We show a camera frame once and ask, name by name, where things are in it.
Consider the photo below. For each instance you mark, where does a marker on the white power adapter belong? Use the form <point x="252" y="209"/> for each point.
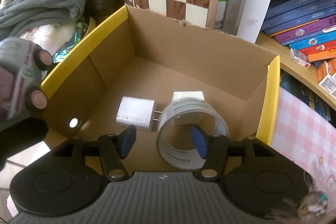
<point x="137" y="112"/>

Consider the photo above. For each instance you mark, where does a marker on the lower orange white box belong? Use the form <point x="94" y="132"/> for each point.
<point x="325" y="78"/>

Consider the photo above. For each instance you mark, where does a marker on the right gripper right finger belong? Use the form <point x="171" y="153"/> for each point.
<point x="213" y="149"/>

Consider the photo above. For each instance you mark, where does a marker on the purple toy truck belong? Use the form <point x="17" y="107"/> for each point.
<point x="22" y="65"/>

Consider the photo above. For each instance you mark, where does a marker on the grey folded blanket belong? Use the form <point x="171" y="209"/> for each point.
<point x="19" y="16"/>

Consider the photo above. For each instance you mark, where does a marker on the white foam block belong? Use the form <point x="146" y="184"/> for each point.
<point x="188" y="114"/>

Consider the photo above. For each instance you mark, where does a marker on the green lidded cup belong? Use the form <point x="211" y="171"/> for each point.
<point x="221" y="11"/>

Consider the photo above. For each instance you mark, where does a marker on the yellow cardboard box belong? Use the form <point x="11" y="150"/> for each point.
<point x="139" y="53"/>

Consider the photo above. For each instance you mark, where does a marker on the pink cartoon desk mat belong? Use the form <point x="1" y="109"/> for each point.
<point x="302" y="135"/>

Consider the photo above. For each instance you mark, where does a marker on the white plush toy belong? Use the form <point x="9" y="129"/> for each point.
<point x="51" y="37"/>

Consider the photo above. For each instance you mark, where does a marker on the small red white box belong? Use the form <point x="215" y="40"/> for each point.
<point x="299" y="58"/>

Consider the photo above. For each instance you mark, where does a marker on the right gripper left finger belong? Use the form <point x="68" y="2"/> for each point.
<point x="113" y="149"/>

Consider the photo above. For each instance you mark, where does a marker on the clear tape roll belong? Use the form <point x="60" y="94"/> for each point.
<point x="181" y="158"/>

